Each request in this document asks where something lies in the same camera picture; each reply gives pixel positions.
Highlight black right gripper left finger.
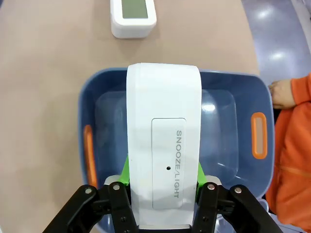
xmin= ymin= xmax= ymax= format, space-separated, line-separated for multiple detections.
xmin=42 ymin=155 xmax=139 ymax=233

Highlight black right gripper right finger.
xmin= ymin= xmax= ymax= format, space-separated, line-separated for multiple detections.
xmin=191 ymin=162 xmax=284 ymax=233

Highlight white snooze light digital clock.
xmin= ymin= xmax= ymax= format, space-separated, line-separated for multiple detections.
xmin=126 ymin=63 xmax=203 ymax=226

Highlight white digital clock grey screen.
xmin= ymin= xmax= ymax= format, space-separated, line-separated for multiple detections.
xmin=109 ymin=0 xmax=157 ymax=39

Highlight person's bare hand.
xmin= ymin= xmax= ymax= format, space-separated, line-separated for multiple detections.
xmin=268 ymin=79 xmax=296 ymax=109

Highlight blue basket orange handles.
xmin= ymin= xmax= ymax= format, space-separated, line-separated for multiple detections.
xmin=77 ymin=67 xmax=275 ymax=233

